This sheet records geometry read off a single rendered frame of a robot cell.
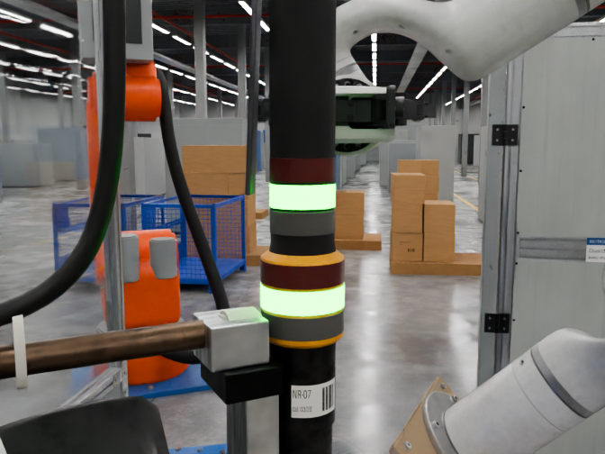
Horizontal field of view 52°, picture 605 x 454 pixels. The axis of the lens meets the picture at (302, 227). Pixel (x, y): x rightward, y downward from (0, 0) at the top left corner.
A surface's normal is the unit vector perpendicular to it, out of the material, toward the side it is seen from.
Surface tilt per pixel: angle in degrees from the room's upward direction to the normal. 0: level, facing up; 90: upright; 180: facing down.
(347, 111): 90
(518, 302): 90
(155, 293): 90
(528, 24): 120
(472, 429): 70
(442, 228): 90
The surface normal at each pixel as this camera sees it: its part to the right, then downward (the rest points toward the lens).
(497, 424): -0.57, -0.07
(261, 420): 0.45, 0.12
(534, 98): -0.14, 0.14
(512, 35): 0.06, 0.60
